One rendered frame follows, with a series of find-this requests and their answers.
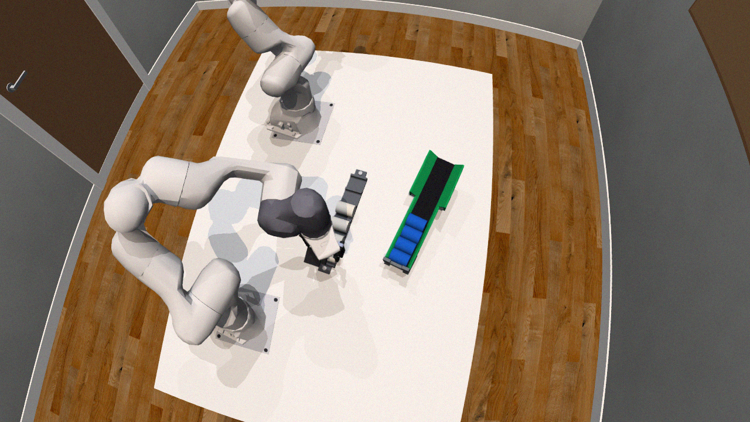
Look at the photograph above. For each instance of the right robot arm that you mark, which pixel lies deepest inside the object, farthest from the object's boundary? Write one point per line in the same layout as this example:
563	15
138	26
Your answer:
213	302

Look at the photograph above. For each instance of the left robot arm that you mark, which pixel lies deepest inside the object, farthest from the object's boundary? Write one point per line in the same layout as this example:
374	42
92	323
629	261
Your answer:
297	114

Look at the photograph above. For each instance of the blue cylinder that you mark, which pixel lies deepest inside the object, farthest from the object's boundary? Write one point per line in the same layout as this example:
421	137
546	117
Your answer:
411	234
416	222
399	257
405	245

